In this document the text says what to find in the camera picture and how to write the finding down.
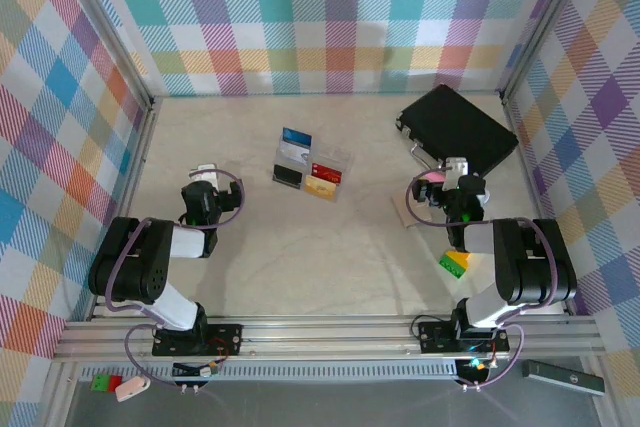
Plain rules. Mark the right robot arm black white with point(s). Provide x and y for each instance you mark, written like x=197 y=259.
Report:
x=530 y=267

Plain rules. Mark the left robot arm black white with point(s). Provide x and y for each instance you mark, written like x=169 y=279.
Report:
x=125 y=267

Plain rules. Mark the black card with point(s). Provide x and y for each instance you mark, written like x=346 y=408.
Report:
x=287 y=174

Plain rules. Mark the white silver card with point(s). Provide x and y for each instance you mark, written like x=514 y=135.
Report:
x=292 y=153

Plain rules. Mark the plain blue card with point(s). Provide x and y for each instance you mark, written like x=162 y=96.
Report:
x=297 y=136

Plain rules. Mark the gold card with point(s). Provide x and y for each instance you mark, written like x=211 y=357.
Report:
x=320 y=188

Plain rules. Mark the clear acrylic card organizer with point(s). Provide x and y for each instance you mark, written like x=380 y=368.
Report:
x=345 y=159

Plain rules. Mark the red card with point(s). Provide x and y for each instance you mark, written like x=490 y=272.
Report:
x=327 y=173

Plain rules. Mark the pink toy microphone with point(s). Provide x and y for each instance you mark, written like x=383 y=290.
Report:
x=432 y=176

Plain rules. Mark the green yellow toy brick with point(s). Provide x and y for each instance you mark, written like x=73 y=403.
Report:
x=455 y=264

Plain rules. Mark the black briefcase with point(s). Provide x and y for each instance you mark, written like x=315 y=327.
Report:
x=457 y=127

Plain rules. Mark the small black controller board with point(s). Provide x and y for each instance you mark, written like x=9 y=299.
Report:
x=195 y=369
x=475 y=369

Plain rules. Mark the pink eraser block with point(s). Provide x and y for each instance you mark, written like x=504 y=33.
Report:
x=132 y=389

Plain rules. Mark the black flat bar device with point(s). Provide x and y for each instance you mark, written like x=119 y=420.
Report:
x=560 y=377

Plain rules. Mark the green red toy block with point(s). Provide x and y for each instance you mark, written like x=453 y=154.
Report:
x=105 y=383

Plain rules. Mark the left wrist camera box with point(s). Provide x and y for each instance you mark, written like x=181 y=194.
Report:
x=204 y=174

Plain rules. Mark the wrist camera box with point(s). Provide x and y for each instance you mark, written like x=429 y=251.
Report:
x=204 y=174
x=457 y=168

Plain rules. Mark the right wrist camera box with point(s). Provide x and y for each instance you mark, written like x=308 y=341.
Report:
x=457 y=168

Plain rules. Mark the aluminium table edge rail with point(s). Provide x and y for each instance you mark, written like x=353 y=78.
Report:
x=537 y=207
x=141 y=147

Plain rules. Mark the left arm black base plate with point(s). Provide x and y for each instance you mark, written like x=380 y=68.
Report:
x=227 y=339

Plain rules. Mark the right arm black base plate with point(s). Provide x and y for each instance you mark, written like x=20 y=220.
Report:
x=430 y=337

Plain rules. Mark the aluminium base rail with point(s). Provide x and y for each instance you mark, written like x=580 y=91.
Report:
x=325 y=342

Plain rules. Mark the aluminium frame post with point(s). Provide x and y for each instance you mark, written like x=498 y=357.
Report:
x=106 y=22
x=542 y=22

